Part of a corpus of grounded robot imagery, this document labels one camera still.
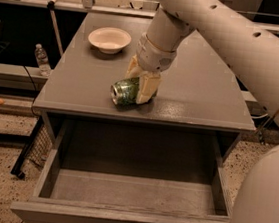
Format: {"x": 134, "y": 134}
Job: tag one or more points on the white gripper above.
{"x": 153, "y": 57}

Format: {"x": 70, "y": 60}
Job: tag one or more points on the crushed green soda can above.
{"x": 124, "y": 92}

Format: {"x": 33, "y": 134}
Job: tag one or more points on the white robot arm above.
{"x": 251, "y": 52}

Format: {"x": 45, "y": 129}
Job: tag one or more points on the open grey top drawer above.
{"x": 86, "y": 185}

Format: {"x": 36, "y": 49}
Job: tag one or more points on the white paper bowl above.
{"x": 109, "y": 40}

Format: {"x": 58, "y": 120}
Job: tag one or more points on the grey cabinet table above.
{"x": 198, "y": 97}

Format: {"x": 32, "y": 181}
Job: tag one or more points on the clear plastic water bottle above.
{"x": 42, "y": 60}

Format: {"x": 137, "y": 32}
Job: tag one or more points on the black wire mesh stand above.
{"x": 35, "y": 150}

